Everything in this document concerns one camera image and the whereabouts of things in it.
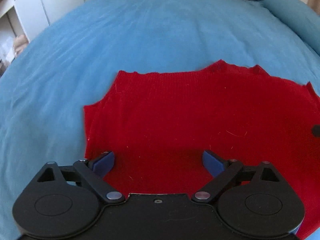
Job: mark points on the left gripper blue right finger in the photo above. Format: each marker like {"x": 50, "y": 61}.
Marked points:
{"x": 223, "y": 172}

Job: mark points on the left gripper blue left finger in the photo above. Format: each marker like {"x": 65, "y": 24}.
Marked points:
{"x": 91, "y": 174}

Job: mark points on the red knit garment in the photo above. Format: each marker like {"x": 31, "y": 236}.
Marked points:
{"x": 158, "y": 126}

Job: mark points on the rolled blue duvet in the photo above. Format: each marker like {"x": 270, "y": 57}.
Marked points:
{"x": 300, "y": 19}

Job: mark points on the blue bed sheet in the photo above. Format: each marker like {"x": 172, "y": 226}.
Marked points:
{"x": 73, "y": 62}

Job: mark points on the white shelf unit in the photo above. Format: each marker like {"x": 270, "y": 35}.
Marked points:
{"x": 26, "y": 18}

